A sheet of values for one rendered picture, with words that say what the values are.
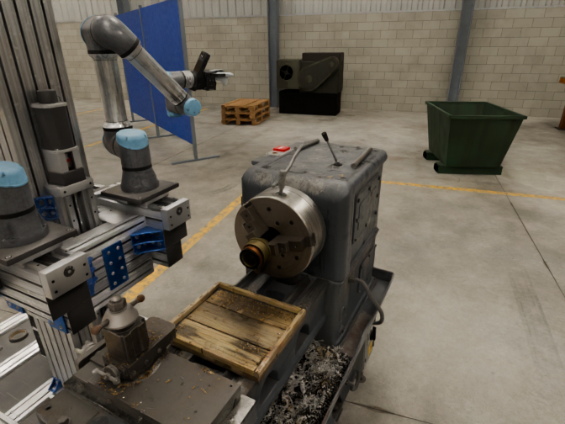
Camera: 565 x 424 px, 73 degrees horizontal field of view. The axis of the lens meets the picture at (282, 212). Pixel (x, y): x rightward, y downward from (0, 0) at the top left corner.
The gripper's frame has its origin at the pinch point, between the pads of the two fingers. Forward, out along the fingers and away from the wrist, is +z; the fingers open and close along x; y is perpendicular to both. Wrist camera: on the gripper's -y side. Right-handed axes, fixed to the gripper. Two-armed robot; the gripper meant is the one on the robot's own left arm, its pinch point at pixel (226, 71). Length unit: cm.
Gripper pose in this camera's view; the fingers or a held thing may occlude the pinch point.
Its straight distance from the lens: 199.2
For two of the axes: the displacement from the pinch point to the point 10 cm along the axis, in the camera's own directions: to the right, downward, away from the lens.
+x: 6.7, 4.2, -6.2
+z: 7.4, -2.8, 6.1
